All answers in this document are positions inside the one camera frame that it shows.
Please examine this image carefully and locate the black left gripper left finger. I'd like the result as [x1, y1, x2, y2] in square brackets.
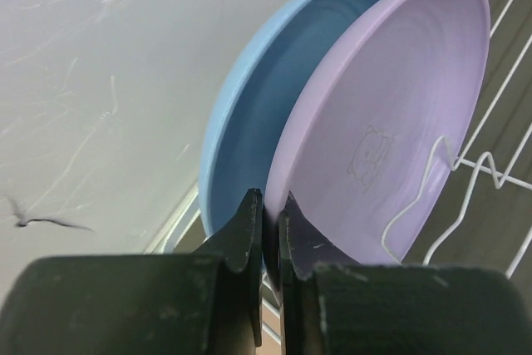
[1, 189, 263, 354]

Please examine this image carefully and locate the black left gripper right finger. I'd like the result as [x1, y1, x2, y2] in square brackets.
[278, 196, 531, 354]

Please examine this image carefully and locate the blue plate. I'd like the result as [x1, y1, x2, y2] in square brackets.
[198, 0, 379, 235]

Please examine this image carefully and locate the purple plate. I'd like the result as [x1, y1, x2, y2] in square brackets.
[264, 0, 490, 264]

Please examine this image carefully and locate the white wire dish rack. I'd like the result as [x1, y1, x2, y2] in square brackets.
[143, 0, 532, 355]

